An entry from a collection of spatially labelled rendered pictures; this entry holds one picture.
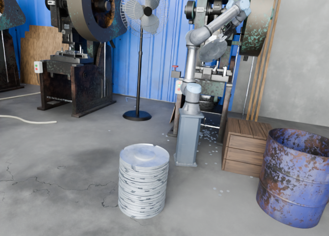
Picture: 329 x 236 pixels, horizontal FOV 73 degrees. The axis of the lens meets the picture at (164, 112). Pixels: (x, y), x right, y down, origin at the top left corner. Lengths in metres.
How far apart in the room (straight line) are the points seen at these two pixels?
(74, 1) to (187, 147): 1.86
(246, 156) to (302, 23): 2.40
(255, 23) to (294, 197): 1.39
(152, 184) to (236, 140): 0.85
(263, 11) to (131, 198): 1.75
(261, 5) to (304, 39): 1.75
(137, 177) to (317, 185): 0.98
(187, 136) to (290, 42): 2.42
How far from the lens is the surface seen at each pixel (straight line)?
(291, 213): 1.61
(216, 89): 2.34
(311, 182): 1.50
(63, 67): 3.05
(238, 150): 1.90
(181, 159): 1.92
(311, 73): 3.88
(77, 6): 2.69
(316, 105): 3.99
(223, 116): 2.34
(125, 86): 4.12
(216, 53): 2.31
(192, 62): 1.87
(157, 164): 1.27
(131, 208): 1.39
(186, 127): 1.80
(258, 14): 2.17
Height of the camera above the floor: 0.97
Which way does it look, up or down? 17 degrees down
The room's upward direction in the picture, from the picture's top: 5 degrees clockwise
